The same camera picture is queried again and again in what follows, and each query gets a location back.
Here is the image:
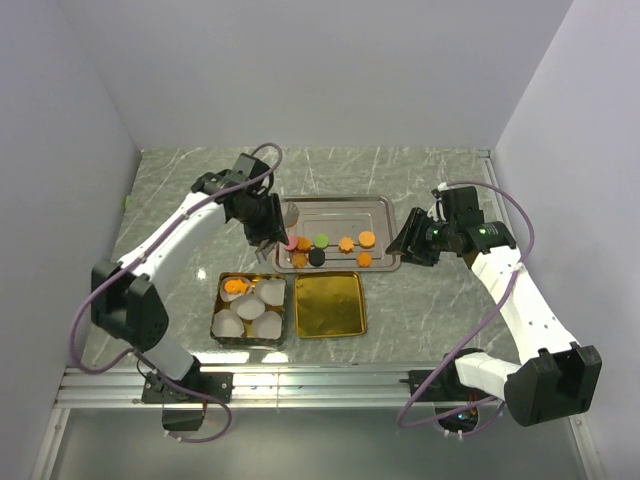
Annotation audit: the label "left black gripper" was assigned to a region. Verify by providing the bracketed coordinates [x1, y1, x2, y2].
[235, 192, 289, 250]

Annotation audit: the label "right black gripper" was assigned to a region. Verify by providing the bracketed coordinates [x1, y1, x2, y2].
[385, 207, 457, 267]

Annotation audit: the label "green round cookie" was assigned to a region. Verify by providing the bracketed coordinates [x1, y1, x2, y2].
[313, 233, 329, 249]

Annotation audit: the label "orange flower cookie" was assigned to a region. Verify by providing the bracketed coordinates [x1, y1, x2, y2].
[296, 236, 312, 252]
[356, 252, 373, 268]
[338, 236, 355, 253]

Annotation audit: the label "metal tongs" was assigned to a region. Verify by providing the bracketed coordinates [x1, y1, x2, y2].
[254, 202, 299, 263]

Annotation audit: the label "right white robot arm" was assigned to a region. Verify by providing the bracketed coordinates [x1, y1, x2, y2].
[386, 207, 602, 428]

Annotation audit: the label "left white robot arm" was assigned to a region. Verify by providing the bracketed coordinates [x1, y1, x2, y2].
[90, 155, 287, 402]

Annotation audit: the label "pink round cookie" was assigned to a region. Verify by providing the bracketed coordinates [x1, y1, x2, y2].
[283, 235, 299, 251]

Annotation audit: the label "orange swirl cookie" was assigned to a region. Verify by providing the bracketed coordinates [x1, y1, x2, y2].
[291, 252, 308, 269]

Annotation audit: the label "round waffle cookie right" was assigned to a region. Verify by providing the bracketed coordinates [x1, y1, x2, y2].
[358, 231, 376, 249]

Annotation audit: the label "black round cookie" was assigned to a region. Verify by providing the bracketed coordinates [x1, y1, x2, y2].
[308, 248, 326, 267]

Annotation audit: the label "white paper cup top-right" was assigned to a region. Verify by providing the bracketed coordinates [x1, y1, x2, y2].
[255, 278, 286, 307]

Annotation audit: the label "silver metal tray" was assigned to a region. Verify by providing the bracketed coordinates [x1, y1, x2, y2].
[282, 195, 400, 272]

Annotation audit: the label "white paper cup centre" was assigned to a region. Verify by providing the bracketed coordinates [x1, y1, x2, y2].
[230, 294, 266, 321]

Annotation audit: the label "white paper cup top-left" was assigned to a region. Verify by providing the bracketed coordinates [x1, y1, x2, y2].
[219, 274, 254, 304]

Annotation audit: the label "gold cookie tin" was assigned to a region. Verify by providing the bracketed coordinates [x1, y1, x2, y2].
[210, 272, 287, 349]

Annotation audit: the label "white paper cup bottom-right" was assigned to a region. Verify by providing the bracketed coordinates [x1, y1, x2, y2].
[251, 311, 282, 340]

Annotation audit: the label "gold tin lid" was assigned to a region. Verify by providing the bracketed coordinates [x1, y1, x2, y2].
[293, 272, 367, 339]

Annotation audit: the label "white paper cup bottom-left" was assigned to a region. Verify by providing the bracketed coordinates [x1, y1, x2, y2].
[211, 309, 245, 338]

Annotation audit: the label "aluminium rail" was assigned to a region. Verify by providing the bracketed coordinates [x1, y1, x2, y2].
[54, 362, 511, 409]

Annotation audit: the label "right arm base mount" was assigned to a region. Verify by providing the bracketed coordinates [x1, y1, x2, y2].
[401, 369, 502, 438]

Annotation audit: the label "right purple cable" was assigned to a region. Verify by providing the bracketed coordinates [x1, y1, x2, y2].
[396, 181, 534, 437]

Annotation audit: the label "purple cable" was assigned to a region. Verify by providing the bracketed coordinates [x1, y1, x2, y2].
[396, 181, 534, 437]
[67, 142, 284, 444]

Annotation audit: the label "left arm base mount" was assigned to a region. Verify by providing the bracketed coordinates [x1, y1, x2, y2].
[140, 371, 234, 443]

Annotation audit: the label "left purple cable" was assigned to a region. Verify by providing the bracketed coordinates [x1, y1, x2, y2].
[67, 142, 284, 444]

